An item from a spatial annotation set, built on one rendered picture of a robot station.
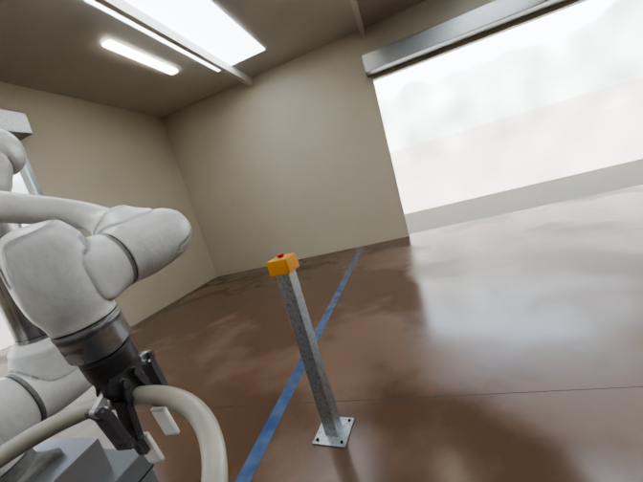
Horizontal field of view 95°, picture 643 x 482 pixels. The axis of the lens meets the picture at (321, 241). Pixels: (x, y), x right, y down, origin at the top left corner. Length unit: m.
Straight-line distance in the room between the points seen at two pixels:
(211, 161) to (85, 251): 6.99
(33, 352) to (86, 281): 0.55
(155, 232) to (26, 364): 0.58
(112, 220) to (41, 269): 0.15
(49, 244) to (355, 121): 6.00
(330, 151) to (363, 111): 0.98
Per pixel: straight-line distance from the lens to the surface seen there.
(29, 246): 0.53
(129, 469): 1.10
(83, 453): 1.08
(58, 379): 1.08
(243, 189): 7.09
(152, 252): 0.59
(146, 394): 0.62
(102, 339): 0.56
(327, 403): 1.86
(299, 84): 6.72
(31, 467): 1.11
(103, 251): 0.56
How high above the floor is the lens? 1.35
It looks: 9 degrees down
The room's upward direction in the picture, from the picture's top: 16 degrees counter-clockwise
